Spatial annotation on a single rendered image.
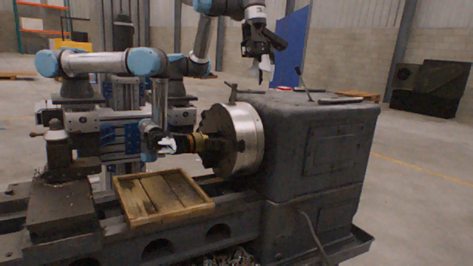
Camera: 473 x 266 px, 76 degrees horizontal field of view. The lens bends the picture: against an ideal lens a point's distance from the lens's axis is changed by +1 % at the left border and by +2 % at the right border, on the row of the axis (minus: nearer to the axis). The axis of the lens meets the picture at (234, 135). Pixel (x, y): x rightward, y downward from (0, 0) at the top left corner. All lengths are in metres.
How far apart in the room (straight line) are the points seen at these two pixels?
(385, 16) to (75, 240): 11.55
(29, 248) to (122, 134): 0.88
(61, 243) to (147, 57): 0.72
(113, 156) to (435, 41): 10.41
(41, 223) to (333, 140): 1.07
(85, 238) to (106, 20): 1.19
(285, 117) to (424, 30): 10.36
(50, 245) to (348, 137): 1.15
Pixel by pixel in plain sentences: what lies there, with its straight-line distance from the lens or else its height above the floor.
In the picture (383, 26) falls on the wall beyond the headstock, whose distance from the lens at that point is 11.87.
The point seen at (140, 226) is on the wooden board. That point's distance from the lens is 1.06.
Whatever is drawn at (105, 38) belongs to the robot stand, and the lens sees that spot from 1.82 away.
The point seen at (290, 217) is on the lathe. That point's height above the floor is 0.77.
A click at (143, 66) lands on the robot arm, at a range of 1.29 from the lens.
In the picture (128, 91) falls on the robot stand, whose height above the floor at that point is 1.17.
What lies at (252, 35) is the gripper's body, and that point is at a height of 1.50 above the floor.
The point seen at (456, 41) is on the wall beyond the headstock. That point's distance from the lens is 11.07.
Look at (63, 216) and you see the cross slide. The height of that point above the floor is 0.97.
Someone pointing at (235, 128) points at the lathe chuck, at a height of 1.17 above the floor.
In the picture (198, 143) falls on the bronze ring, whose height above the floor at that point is 1.09.
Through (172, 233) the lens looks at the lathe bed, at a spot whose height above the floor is 0.80.
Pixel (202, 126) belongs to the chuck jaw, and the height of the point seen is 1.14.
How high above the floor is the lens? 1.46
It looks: 17 degrees down
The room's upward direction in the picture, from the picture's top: 5 degrees clockwise
